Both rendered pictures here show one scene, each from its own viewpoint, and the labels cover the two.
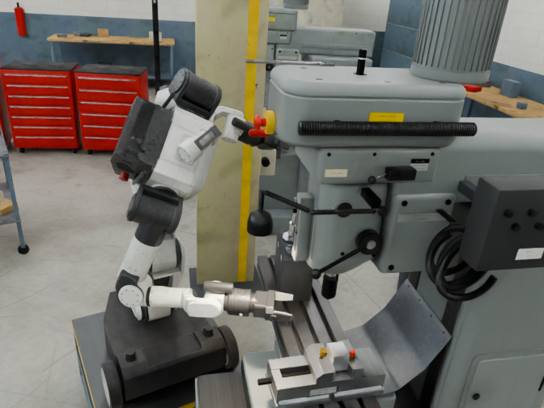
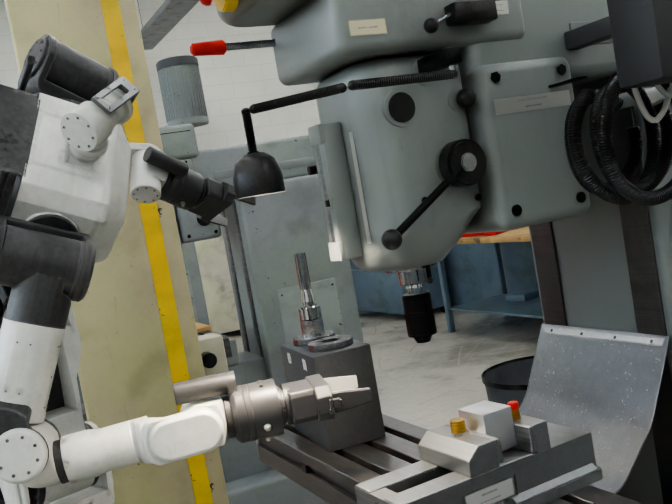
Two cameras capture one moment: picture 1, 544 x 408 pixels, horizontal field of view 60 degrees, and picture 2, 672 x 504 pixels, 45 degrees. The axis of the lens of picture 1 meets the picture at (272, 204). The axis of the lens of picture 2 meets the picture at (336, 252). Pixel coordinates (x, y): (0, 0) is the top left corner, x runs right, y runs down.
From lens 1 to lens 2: 0.68 m
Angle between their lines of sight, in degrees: 25
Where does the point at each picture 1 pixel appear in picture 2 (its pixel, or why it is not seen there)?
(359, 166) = (402, 12)
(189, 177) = (93, 191)
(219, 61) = not seen: hidden behind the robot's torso
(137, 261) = (20, 368)
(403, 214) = (500, 98)
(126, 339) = not seen: outside the picture
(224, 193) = not seen: hidden behind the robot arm
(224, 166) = (136, 371)
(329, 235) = (390, 168)
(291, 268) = (330, 370)
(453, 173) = (550, 21)
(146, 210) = (22, 245)
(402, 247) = (521, 166)
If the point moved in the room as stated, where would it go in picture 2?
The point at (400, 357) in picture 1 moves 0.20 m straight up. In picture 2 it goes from (597, 438) to (579, 323)
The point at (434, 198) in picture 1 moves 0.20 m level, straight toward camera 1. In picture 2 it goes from (538, 65) to (555, 45)
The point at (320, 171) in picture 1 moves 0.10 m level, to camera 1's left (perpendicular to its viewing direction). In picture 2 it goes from (341, 25) to (271, 34)
